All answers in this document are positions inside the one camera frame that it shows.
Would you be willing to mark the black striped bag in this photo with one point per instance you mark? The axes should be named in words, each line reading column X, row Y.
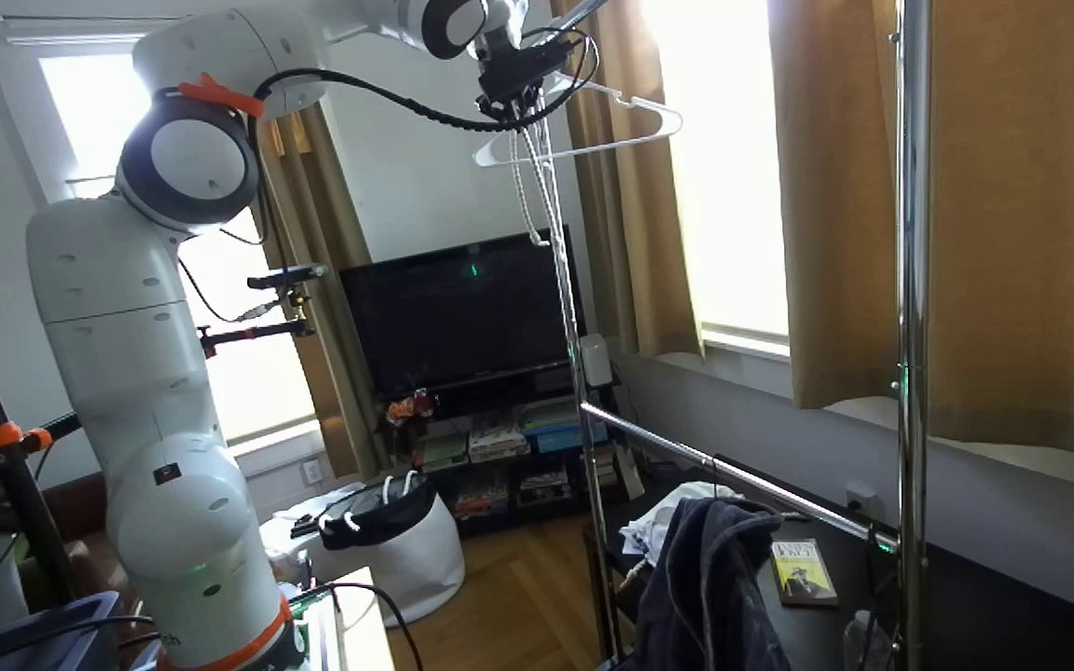
column 389, row 507

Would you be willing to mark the dark TV stand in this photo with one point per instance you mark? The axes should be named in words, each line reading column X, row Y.
column 485, row 402

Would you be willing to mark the yellow book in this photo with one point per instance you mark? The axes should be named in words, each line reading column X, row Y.
column 804, row 570

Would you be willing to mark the blue box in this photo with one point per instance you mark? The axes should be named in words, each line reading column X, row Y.
column 553, row 434

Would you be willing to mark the white wall outlet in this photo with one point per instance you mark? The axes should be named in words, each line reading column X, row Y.
column 316, row 471

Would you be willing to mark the white coat hanger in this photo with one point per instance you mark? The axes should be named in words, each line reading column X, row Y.
column 649, row 134

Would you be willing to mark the bright window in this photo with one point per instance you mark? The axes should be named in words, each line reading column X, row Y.
column 75, row 114
column 725, row 209

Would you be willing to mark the chrome clothes rack frame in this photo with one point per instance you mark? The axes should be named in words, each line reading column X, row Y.
column 916, row 247

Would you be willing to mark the white box device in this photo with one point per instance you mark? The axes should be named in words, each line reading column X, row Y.
column 589, row 359

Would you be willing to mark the white cloth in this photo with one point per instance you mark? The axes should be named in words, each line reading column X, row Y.
column 661, row 516

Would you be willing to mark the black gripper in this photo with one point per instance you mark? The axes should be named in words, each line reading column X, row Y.
column 513, row 67

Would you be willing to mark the brown window curtain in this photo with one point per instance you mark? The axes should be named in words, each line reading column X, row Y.
column 301, row 209
column 1035, row 187
column 643, row 236

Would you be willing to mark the black stereo camera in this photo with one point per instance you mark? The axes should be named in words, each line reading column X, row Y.
column 286, row 278

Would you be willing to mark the chrome bottom railing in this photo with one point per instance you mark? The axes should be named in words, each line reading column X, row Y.
column 710, row 471

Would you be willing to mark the blue grey bin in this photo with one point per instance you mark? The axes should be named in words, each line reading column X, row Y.
column 53, row 619

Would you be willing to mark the black flat television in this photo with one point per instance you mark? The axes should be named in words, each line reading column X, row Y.
column 447, row 320

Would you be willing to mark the dark clothes pile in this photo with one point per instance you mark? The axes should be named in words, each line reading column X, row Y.
column 700, row 583

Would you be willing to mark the orange toy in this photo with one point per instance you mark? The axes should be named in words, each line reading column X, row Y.
column 408, row 402

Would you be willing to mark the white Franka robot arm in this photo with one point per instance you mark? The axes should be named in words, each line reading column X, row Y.
column 114, row 309

